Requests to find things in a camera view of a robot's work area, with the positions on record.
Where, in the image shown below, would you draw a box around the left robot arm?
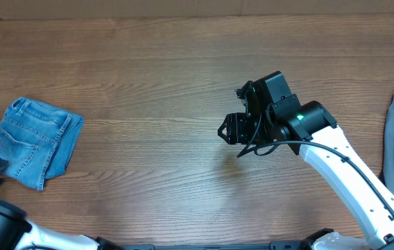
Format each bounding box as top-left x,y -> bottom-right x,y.
0,159 -> 121,250

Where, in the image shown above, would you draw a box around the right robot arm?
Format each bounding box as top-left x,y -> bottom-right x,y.
218,72 -> 394,249

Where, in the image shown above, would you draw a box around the light blue denim jeans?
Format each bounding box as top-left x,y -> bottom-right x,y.
0,97 -> 84,191

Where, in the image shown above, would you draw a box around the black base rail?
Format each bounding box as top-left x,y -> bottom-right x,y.
120,240 -> 311,250

